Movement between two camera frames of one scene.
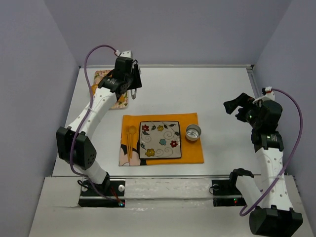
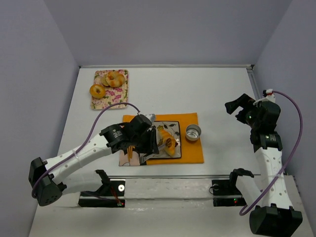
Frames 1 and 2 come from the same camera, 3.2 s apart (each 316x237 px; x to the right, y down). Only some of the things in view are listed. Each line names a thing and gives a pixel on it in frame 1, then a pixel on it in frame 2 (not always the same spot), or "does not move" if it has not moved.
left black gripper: x=136 y=77 -> x=152 y=140
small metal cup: x=192 y=132 does not move
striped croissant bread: x=94 y=88 -> x=169 y=141
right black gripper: x=241 y=107 does not move
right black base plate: x=225 y=193 does not move
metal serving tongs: x=134 y=96 -> x=143 y=158
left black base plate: x=110 y=193 does not move
